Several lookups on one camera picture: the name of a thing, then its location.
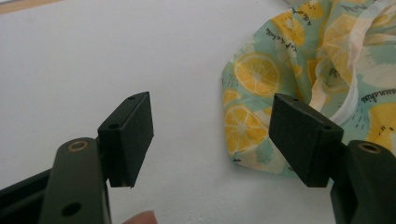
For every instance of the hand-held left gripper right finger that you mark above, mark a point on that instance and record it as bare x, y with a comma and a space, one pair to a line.
299, 140

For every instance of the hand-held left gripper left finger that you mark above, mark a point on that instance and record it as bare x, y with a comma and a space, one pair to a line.
127, 140

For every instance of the wooden table with white top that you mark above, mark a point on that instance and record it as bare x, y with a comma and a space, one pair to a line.
93, 62

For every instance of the lemon print cloth bag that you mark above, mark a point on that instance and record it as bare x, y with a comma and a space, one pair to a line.
258, 74

